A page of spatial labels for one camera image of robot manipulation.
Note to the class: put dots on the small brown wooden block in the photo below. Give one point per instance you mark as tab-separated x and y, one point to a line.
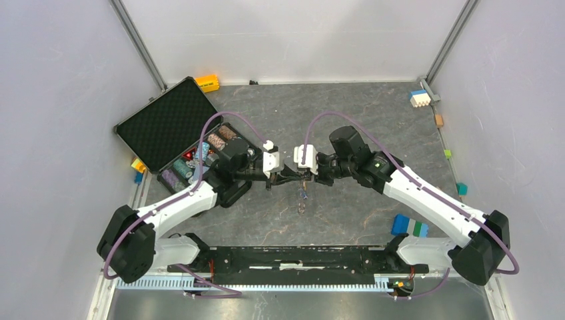
439	121

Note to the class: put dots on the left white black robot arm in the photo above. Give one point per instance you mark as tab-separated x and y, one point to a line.
132	243

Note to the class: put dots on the black poker chip case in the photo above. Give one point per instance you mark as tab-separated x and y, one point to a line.
167	131

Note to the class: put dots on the orange toy block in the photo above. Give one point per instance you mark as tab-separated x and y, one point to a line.
208	83

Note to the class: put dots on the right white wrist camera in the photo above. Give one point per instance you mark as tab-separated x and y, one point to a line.
304	156

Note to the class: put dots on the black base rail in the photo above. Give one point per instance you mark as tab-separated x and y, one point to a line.
305	265

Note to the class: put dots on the small teal cube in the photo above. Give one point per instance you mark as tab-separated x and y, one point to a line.
462	188

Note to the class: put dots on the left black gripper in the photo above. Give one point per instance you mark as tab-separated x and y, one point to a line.
284	176

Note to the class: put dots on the blue green white block stack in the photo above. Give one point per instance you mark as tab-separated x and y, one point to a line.
402	224

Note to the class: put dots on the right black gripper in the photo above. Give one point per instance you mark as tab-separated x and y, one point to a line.
318	177

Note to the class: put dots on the blue white toy block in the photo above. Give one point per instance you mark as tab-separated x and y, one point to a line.
420	98

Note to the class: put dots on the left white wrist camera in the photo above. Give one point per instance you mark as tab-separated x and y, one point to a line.
272	163

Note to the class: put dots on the large metal keyring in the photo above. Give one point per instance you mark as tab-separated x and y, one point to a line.
302	195

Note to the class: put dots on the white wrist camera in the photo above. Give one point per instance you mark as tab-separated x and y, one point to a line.
272	163
304	156

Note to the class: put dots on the yellow orange blue block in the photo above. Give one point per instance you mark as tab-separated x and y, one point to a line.
140	169

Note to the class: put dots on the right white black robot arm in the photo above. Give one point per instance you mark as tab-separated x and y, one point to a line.
475	243

